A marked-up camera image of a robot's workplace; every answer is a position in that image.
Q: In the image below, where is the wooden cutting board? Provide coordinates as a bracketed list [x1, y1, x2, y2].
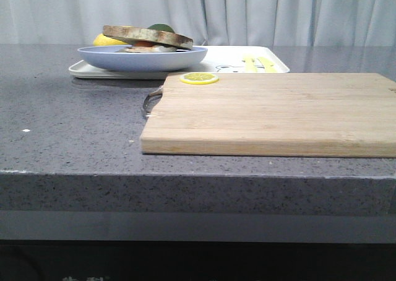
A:
[140, 73, 395, 158]

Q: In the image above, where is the bread slice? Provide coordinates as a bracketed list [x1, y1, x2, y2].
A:
[117, 45, 178, 53]
[102, 25, 194, 50]

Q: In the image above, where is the lemon slice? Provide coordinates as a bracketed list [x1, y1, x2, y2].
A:
[179, 72, 219, 85]

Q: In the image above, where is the light blue plate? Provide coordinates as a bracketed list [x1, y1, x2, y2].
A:
[77, 45, 207, 72]

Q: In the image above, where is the yellow plastic knife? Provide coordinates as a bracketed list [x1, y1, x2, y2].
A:
[257, 56, 278, 73]

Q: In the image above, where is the yellow plastic fork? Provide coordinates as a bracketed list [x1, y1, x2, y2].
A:
[243, 55, 257, 73]

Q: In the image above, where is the metal board handle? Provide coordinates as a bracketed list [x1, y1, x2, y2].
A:
[141, 86, 163, 118]

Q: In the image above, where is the yellow lemon front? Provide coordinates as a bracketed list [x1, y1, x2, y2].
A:
[92, 33, 127, 46]

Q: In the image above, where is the grey curtain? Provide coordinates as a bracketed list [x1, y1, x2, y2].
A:
[1, 0, 395, 46]

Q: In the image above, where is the white bear tray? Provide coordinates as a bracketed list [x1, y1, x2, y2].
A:
[69, 46, 290, 80]

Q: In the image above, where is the green lime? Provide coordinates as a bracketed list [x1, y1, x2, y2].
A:
[148, 24, 175, 33]

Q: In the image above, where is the fried egg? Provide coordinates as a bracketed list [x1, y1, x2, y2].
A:
[132, 41, 169, 53]

